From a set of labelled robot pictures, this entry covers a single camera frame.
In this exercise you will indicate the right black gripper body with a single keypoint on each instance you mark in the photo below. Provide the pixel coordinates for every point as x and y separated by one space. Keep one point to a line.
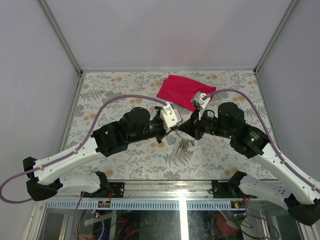
207 124

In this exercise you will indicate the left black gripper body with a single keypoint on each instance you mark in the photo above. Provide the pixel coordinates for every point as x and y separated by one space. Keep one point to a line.
157 131

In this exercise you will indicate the bunch of tagged keys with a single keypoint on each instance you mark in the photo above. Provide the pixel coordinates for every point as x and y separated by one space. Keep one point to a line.
185 144

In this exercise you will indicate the large metal keyring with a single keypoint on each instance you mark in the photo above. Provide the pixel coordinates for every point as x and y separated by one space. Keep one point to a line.
185 138

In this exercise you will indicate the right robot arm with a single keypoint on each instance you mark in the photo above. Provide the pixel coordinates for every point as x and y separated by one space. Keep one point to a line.
298 194

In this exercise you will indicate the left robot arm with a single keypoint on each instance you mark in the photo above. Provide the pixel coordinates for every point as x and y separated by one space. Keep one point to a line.
51 176

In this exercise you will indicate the floral table mat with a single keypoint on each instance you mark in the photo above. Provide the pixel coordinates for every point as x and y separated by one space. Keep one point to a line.
106 96

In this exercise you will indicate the magenta cloth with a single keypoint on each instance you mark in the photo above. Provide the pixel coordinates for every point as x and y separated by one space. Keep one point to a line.
180 90

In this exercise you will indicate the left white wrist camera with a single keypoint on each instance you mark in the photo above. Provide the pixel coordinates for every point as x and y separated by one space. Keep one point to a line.
170 117

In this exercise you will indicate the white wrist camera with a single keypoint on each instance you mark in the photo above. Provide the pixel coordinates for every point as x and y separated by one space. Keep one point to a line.
200 102
170 117

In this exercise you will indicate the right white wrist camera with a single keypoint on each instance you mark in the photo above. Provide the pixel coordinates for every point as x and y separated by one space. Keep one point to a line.
200 102

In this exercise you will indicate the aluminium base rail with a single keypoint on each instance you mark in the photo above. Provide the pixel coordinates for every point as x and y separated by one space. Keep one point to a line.
172 188

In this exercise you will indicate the white slotted cable duct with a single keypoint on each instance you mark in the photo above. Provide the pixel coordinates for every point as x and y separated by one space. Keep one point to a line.
138 204

